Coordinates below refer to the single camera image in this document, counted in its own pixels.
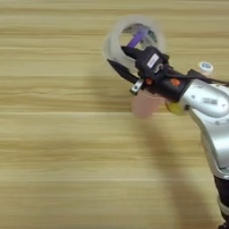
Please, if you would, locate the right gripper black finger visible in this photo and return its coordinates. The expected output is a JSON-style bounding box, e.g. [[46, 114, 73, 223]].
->
[[120, 46, 145, 61], [106, 58, 140, 85]]

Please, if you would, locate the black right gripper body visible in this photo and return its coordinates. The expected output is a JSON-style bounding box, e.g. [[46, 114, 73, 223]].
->
[[129, 65, 192, 103]]

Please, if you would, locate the clear tape roll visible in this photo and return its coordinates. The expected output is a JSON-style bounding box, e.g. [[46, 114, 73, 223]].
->
[[103, 14, 167, 76]]

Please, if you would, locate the pink plastic cup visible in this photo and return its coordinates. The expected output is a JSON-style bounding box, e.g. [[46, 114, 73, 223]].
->
[[131, 89, 165, 120]]

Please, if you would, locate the orange juice bottle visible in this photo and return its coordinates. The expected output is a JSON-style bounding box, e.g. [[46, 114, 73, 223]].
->
[[164, 61, 215, 117]]

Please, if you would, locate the small black box, white label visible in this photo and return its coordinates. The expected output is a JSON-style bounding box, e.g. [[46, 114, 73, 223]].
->
[[134, 46, 170, 81]]

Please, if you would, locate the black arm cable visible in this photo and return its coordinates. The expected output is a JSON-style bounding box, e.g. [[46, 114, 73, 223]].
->
[[165, 68, 229, 88]]

